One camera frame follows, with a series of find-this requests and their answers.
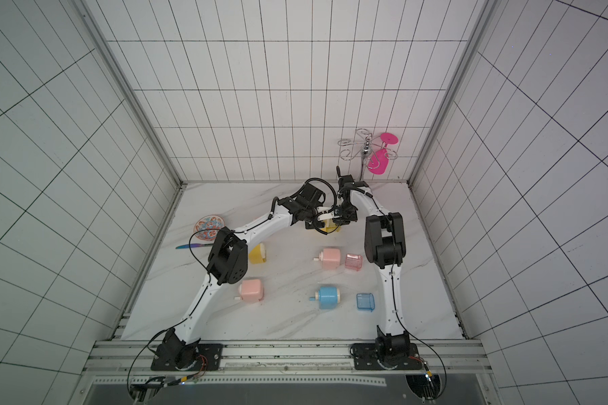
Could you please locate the chrome glass rack stand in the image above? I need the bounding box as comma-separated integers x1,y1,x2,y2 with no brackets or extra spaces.
337,128,377,181

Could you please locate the patterned ceramic bowl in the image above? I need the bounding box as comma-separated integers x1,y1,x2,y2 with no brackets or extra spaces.
194,215,226,242

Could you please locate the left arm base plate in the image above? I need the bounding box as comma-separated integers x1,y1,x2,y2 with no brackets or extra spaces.
150,344,224,372

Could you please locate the blue pencil sharpener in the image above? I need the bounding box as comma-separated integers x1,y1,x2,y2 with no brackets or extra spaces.
309,286,341,311

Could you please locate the yellow sharpener row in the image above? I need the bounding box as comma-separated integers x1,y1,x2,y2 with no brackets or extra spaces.
248,243,267,264

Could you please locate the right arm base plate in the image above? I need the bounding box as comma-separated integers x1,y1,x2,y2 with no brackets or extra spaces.
350,343,423,371

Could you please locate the aluminium mounting rail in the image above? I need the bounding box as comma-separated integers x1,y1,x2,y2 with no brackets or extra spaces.
84,339,492,380

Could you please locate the pink plastic wine glass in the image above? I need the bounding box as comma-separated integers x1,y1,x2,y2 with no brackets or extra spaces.
366,133,399,176

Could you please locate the pink tray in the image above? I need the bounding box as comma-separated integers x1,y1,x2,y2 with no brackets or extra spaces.
345,253,363,271

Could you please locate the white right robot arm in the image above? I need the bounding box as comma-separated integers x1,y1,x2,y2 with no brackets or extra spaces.
334,169,410,368

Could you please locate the iridescent pen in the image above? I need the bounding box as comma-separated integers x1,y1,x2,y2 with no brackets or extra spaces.
175,243,214,250

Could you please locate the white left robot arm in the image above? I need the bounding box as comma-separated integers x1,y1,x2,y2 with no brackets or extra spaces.
155,177,338,370

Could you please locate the pink sharpener bottom row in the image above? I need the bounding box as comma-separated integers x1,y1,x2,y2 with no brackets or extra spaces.
236,278,264,304

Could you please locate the blue transparent tray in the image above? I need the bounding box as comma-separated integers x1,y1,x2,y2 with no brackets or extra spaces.
356,293,376,312

